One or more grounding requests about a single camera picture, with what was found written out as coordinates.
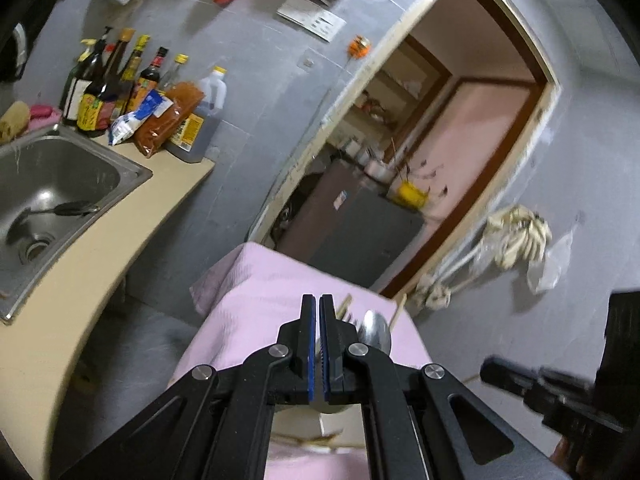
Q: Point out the black sink brush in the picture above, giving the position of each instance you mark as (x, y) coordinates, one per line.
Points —
(69, 209)

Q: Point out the steel spoon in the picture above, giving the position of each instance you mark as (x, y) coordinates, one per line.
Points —
(374, 331)

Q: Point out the white plastic utensil caddy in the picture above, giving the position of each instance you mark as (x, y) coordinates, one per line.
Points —
(306, 427)

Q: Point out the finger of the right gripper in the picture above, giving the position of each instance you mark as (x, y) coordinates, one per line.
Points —
(539, 388)

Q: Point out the pink floral table cloth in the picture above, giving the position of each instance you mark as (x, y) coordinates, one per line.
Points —
(244, 299)

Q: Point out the clear hanging plastic bag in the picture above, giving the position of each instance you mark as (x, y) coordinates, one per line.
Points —
(545, 274)

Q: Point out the steel pot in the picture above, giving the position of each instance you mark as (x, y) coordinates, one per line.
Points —
(380, 172)

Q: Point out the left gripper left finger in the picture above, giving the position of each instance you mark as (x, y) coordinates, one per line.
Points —
(213, 424)

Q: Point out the white wall socket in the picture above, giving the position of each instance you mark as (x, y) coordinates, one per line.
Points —
(313, 18)

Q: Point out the wooden chopstick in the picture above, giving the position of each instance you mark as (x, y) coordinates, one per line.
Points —
(342, 310)
(399, 308)

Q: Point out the dark vinegar bottle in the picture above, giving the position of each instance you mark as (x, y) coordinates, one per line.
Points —
(88, 67)

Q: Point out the large oil jug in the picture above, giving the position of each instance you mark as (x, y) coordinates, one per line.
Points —
(191, 140)

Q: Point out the blue white packet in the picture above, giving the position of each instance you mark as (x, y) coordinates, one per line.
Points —
(124, 127)

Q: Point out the stainless steel sink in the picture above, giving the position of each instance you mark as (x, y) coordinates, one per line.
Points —
(47, 167)

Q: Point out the grey refrigerator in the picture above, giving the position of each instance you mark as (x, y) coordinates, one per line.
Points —
(348, 228)

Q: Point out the person's right hand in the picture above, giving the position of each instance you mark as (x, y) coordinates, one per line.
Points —
(565, 456)

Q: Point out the yellow pot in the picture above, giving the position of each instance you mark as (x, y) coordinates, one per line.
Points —
(411, 196)

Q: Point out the red cap sauce bottle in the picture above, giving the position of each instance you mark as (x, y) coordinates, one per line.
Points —
(147, 80)

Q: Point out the loofah sponge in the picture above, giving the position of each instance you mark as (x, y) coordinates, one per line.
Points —
(14, 122)

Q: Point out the dark soy sauce bottle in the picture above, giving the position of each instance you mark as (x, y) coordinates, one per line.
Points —
(98, 102)

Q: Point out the orange wall hook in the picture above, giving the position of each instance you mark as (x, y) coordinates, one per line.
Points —
(359, 47)

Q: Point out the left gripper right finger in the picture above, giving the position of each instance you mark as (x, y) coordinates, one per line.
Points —
(419, 424)

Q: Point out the orange spice bag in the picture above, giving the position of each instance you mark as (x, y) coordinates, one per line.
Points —
(178, 103)

